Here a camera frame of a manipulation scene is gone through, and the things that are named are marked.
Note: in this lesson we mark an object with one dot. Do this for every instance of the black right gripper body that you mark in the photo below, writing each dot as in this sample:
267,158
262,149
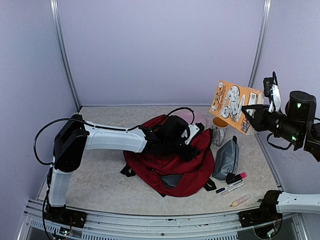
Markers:
262,124

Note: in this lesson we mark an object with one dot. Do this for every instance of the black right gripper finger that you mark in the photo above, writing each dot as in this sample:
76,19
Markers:
250,117
255,107

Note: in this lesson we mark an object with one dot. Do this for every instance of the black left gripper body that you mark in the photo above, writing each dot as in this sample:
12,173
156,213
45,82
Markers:
186,155

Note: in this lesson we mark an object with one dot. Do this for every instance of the orange treehouse book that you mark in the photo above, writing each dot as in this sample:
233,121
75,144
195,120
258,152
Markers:
229,98

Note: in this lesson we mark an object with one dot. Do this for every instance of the red student backpack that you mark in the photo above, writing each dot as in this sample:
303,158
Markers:
171,176

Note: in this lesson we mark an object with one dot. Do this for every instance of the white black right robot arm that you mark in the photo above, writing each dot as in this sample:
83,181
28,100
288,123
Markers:
296,125

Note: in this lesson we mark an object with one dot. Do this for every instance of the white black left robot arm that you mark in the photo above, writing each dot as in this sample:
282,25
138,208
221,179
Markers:
172,135

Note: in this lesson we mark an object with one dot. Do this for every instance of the patterned mug orange inside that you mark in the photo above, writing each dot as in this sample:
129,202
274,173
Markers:
219,129

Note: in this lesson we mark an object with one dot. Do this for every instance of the pink plastic plate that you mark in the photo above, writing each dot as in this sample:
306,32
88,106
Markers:
188,117

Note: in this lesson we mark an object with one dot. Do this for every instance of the grey pencil case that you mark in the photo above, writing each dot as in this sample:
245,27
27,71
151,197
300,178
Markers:
227,161

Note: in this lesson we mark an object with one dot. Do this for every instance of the blue capped marker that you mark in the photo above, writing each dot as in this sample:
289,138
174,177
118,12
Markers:
221,190

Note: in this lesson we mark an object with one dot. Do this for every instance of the pink highlighter black cap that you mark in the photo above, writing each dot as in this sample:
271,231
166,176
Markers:
236,177

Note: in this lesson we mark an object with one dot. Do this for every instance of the white pen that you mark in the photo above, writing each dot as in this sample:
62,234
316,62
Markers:
232,189

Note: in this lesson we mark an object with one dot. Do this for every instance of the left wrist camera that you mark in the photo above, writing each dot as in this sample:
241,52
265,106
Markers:
192,131

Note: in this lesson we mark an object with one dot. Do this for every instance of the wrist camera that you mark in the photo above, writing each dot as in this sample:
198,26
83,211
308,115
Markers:
267,86
192,131

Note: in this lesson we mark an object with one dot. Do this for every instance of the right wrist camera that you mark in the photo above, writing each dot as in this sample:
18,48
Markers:
267,86

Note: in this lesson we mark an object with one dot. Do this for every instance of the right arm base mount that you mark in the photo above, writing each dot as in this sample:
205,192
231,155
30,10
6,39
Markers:
258,216

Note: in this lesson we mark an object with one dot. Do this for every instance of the right aluminium corner post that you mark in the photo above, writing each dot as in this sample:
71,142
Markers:
263,29

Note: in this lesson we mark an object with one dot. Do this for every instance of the aluminium corner post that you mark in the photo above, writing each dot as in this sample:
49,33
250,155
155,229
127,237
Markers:
263,29
54,6

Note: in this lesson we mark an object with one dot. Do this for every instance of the aluminium front rail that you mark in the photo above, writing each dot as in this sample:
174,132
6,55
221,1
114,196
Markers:
100,225

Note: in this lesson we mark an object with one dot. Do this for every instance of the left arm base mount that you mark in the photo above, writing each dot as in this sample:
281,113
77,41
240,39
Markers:
66,216

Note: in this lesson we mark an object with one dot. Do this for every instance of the left aluminium corner post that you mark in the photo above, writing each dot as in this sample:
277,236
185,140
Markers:
54,6

